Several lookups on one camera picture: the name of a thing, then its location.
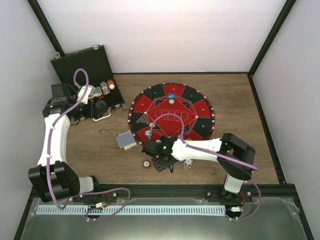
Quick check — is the brown chip stack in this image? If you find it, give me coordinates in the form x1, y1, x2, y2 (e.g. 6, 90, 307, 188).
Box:
142, 160, 151, 169

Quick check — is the green chip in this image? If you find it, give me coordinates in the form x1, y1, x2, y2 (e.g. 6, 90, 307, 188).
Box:
144, 130, 152, 137

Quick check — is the blue small blind button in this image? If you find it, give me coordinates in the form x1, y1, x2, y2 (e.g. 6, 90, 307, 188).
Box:
167, 93, 176, 100

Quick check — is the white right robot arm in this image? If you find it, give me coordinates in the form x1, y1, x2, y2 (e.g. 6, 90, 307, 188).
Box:
142, 133, 258, 202

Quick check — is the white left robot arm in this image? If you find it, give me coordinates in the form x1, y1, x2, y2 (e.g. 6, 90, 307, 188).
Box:
28, 83, 107, 203

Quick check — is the boxed playing card deck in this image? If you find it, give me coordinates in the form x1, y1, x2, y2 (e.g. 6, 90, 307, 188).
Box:
89, 87, 103, 98

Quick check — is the blue purple chip stack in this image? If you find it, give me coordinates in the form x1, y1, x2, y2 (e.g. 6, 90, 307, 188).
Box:
183, 159, 193, 169

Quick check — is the red chip stack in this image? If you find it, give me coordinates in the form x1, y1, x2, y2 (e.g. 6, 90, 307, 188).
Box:
106, 79, 116, 91

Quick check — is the blue backed card deck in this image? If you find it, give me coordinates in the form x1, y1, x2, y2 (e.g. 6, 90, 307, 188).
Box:
115, 130, 137, 151

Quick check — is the black poker case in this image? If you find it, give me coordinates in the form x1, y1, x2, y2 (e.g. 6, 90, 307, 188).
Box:
50, 44, 125, 110

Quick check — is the round red black poker mat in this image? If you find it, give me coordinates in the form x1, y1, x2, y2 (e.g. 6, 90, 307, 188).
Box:
127, 83, 216, 145

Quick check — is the light blue slotted strip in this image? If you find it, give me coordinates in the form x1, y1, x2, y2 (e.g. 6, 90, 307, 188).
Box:
36, 205, 226, 216

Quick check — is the chrome case handle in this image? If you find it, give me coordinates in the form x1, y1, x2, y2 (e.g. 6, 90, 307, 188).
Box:
92, 109, 111, 122

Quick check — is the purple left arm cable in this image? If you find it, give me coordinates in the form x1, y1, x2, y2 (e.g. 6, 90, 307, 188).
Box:
46, 68, 132, 223

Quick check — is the black mounting rail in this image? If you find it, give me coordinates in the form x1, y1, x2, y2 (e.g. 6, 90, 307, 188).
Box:
73, 183, 299, 205

